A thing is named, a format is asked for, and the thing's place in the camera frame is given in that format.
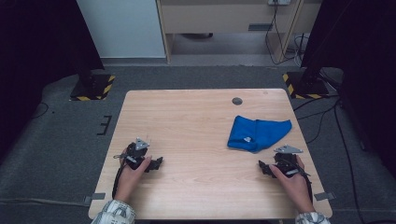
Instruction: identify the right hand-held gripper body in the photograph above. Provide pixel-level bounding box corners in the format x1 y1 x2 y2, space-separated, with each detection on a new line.
273 144 304 179

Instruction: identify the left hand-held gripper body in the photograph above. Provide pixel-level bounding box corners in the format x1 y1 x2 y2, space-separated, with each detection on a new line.
123 136 153 171

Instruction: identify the blue microfibre cloth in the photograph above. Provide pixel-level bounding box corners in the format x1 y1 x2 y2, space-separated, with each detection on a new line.
226 115 293 153

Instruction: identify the person's left hand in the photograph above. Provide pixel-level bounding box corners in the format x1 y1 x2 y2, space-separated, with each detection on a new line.
113 148 153 203

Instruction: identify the person's right hand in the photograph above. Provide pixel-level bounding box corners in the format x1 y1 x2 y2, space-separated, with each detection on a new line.
268 154 316 215

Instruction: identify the grey tape strip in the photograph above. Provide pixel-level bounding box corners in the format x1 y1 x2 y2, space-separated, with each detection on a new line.
313 191 336 202
83 192 106 206

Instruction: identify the black stand base striped edge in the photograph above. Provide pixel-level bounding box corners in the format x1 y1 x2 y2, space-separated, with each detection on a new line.
69 69 116 102
282 69 331 100

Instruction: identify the white panel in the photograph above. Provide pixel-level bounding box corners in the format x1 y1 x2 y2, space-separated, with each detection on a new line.
76 0 166 59

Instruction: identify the black curtain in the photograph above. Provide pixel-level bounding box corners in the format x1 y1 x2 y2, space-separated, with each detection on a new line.
300 0 396 171
0 0 106 160

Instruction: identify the grey rectangular desk plate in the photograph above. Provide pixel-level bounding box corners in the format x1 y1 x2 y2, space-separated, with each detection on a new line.
247 22 274 32

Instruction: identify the light wooden desk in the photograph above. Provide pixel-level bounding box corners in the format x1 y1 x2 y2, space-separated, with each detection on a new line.
155 0 323 64

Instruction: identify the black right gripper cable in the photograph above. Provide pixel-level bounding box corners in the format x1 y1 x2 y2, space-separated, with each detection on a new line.
292 164 314 204

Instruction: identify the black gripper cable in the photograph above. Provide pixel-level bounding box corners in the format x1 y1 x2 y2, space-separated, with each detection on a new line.
111 153 138 200
292 164 314 204

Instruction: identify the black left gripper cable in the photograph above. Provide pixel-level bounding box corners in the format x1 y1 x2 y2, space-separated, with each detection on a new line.
111 153 138 200

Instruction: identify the long black floor cable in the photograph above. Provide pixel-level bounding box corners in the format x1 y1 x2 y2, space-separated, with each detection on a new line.
333 99 366 224

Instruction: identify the thin black floor cable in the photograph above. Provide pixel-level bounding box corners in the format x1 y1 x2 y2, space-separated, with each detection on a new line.
31 102 50 119

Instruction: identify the cable bundle beside desk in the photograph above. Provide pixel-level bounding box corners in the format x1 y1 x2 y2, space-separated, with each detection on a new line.
292 33 310 68

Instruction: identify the black power strip cable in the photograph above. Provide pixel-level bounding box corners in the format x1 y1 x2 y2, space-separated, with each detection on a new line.
264 3 302 65

